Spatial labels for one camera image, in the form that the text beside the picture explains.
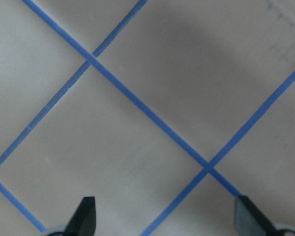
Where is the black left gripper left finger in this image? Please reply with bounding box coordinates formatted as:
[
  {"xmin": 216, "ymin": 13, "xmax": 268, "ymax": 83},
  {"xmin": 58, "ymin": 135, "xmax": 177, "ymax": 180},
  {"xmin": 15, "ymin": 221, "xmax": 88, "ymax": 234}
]
[{"xmin": 63, "ymin": 196, "xmax": 96, "ymax": 236}]

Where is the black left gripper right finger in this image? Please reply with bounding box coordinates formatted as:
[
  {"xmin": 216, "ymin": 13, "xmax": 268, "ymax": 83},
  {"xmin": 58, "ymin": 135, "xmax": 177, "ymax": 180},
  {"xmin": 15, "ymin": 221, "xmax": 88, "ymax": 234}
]
[{"xmin": 234, "ymin": 195, "xmax": 295, "ymax": 236}]

